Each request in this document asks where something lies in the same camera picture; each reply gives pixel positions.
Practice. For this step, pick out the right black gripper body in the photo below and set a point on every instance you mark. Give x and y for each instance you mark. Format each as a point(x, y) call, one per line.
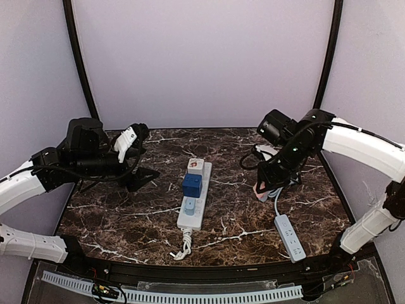
point(273, 176)

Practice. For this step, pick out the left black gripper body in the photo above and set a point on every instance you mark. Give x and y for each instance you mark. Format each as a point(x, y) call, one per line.
point(133, 169)

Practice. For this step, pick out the pink cube charger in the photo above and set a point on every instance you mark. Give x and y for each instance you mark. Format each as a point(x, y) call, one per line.
point(262, 197)

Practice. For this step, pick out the blue cube socket adapter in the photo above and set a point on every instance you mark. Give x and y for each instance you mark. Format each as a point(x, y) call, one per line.
point(192, 185)

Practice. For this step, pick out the white cube socket adapter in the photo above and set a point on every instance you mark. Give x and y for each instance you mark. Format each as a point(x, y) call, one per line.
point(195, 166)

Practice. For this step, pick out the light blue cube charger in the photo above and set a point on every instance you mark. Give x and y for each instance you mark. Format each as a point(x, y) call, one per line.
point(189, 208)

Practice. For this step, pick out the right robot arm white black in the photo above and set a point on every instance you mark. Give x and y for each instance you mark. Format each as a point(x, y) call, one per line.
point(322, 132)

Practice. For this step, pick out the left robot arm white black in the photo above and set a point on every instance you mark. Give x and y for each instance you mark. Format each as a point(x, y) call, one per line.
point(85, 154)

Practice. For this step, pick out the white multicolour power strip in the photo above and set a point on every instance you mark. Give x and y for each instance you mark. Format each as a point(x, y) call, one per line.
point(195, 222)

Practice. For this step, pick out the grey-blue small power strip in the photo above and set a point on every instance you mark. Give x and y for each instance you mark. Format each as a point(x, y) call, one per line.
point(286, 231)

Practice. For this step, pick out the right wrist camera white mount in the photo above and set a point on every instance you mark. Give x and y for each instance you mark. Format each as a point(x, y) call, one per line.
point(266, 151)

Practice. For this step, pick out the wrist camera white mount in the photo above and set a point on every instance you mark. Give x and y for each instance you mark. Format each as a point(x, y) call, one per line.
point(266, 151)
point(134, 135)

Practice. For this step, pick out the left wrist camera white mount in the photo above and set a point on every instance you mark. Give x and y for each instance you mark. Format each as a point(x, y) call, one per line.
point(134, 135)

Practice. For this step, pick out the black front table rail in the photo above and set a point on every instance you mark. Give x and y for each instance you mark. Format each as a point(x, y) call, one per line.
point(309, 270)

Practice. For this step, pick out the white slotted cable duct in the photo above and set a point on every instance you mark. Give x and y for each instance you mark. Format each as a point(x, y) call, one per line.
point(134, 295)

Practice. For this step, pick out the right black frame post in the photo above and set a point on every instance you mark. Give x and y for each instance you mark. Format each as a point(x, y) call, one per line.
point(330, 52)

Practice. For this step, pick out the black frame post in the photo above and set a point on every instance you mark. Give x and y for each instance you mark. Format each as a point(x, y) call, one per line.
point(330, 52)
point(78, 59)

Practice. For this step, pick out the left black frame post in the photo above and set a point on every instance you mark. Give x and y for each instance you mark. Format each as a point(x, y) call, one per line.
point(78, 59)

